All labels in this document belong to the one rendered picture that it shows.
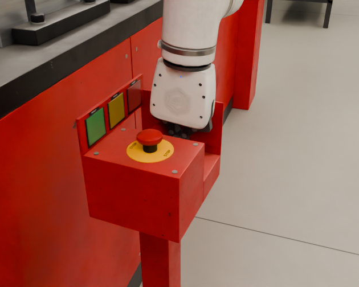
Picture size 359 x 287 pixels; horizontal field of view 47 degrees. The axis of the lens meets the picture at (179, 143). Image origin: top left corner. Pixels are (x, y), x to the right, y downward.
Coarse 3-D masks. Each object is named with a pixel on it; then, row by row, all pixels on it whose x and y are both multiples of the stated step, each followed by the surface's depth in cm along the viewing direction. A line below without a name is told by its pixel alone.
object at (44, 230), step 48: (144, 48) 108; (48, 96) 71; (96, 96) 87; (0, 144) 61; (48, 144) 73; (0, 192) 63; (48, 192) 76; (0, 240) 65; (48, 240) 78; (96, 240) 99
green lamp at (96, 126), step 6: (102, 108) 63; (96, 114) 62; (102, 114) 63; (90, 120) 60; (96, 120) 62; (102, 120) 64; (90, 126) 61; (96, 126) 62; (102, 126) 64; (90, 132) 61; (96, 132) 63; (102, 132) 64; (90, 138) 61; (96, 138) 63; (90, 144) 62
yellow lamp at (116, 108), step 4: (120, 96) 67; (112, 100) 65; (116, 100) 66; (120, 100) 68; (108, 104) 65; (112, 104) 66; (116, 104) 67; (120, 104) 68; (112, 108) 66; (116, 108) 67; (120, 108) 68; (112, 112) 66; (116, 112) 67; (120, 112) 68; (112, 116) 66; (116, 116) 68; (120, 116) 69; (124, 116) 70; (112, 120) 67; (116, 120) 68; (120, 120) 69; (112, 124) 67
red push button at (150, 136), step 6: (138, 132) 62; (144, 132) 61; (150, 132) 61; (156, 132) 61; (138, 138) 60; (144, 138) 60; (150, 138) 60; (156, 138) 60; (162, 138) 61; (144, 144) 60; (150, 144) 60; (156, 144) 60; (144, 150) 62; (150, 150) 61; (156, 150) 62
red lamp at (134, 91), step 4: (136, 84) 72; (128, 88) 70; (132, 88) 71; (136, 88) 72; (140, 88) 74; (128, 92) 70; (132, 92) 71; (136, 92) 72; (140, 92) 74; (128, 96) 70; (132, 96) 71; (136, 96) 73; (140, 96) 74; (128, 100) 70; (132, 100) 72; (136, 100) 73; (140, 100) 75; (132, 104) 72; (136, 104) 73; (132, 108) 72
